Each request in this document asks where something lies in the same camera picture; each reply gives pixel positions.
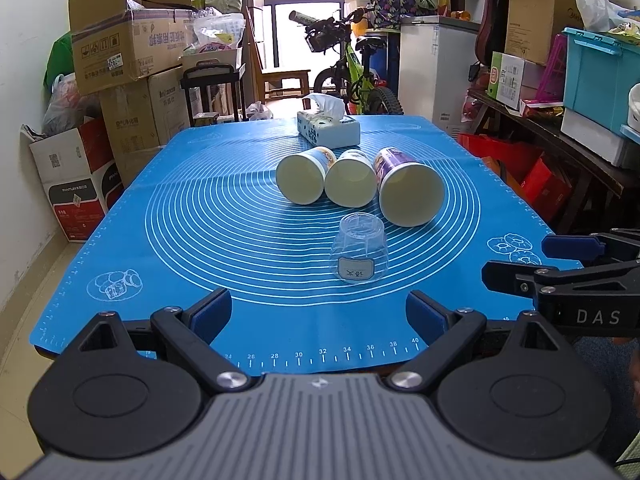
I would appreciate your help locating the tall brown cardboard box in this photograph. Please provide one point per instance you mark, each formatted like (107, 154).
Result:
(145, 110)

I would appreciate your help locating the clear plastic cup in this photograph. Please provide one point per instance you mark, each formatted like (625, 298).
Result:
(360, 255)

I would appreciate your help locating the red gift box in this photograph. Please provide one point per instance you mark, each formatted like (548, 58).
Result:
(540, 185)

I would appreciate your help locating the white red black carton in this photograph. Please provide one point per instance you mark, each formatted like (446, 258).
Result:
(70, 175)

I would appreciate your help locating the clear plastic bag pile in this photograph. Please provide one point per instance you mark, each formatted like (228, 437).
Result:
(217, 32)

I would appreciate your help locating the orange drink bottle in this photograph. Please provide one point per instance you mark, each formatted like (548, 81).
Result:
(444, 4)

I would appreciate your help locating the blue silicone baking mat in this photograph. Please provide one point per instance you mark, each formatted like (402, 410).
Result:
(240, 245)

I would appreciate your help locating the purple printed paper cup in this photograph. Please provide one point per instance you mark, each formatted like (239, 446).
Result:
(410, 195)

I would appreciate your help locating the white paper cup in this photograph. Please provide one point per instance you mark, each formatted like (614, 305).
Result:
(350, 180)
(300, 177)

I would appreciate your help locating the white chest freezer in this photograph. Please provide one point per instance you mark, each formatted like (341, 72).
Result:
(435, 70)

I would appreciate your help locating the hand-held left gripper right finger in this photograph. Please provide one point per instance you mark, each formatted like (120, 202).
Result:
(424, 314)

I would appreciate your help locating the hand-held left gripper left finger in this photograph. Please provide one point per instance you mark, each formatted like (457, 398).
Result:
(212, 311)

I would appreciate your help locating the blue patterned tissue box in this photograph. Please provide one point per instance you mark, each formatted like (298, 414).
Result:
(330, 130)

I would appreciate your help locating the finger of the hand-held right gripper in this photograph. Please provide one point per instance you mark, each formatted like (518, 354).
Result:
(570, 246)
(505, 275)

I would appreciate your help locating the green bicycle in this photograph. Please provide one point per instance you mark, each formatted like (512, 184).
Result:
(357, 77)

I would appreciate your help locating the wooden chair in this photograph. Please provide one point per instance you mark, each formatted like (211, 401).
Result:
(280, 80)

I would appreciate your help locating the teal plastic storage bin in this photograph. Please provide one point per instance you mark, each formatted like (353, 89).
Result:
(600, 80)

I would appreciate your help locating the red white plastic bag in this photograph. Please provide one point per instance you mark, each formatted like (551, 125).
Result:
(70, 102)

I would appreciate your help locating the black trolley cart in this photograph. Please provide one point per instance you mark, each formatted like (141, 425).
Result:
(210, 85)

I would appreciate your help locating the white green product box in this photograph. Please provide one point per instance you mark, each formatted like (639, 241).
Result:
(510, 80)

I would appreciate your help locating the plain brown cardboard box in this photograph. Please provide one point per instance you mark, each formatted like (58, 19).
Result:
(540, 15)

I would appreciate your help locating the dark wooden side table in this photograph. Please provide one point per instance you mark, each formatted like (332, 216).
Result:
(590, 165)

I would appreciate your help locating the dark red instrument case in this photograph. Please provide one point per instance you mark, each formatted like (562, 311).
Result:
(490, 15)

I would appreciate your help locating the white foam box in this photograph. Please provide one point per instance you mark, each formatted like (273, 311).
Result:
(595, 140)

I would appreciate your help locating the green bag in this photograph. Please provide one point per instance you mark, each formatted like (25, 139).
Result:
(57, 57)

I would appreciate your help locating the open brown cardboard box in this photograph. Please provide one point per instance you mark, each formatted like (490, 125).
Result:
(125, 45)

